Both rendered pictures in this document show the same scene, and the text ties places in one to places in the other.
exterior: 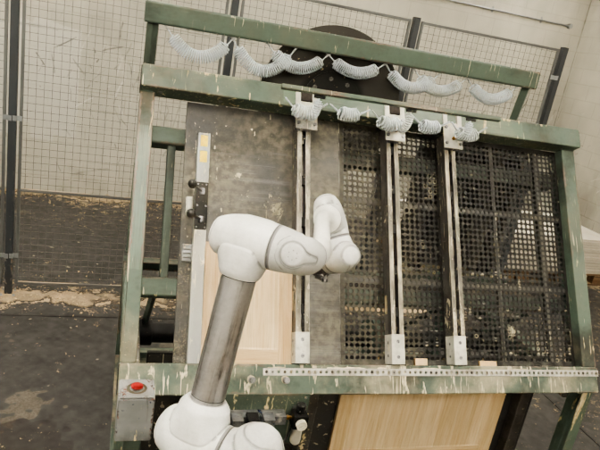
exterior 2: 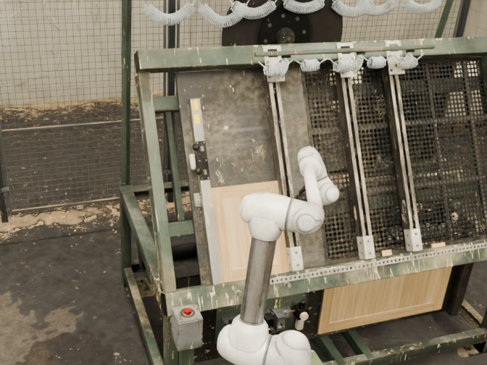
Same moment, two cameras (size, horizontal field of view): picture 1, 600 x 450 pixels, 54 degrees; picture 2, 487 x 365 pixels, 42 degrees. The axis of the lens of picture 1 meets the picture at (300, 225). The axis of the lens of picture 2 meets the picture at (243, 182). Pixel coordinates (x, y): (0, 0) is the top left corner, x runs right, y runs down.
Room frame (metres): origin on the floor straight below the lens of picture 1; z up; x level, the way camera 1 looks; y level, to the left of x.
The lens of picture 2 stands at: (-0.57, 0.38, 2.85)
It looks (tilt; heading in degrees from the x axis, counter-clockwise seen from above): 28 degrees down; 356
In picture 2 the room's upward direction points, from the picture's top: 4 degrees clockwise
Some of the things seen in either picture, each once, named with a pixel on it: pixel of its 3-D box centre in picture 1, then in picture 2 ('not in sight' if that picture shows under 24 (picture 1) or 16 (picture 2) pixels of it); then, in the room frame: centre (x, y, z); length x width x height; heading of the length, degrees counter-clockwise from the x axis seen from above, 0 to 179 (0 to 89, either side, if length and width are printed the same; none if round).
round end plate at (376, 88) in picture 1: (331, 103); (285, 36); (3.24, -0.05, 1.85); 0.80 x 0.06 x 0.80; 108
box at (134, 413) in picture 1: (134, 410); (187, 327); (1.74, 0.45, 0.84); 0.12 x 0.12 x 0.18; 18
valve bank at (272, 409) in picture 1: (248, 430); (266, 326); (1.95, 0.05, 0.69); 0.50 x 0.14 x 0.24; 108
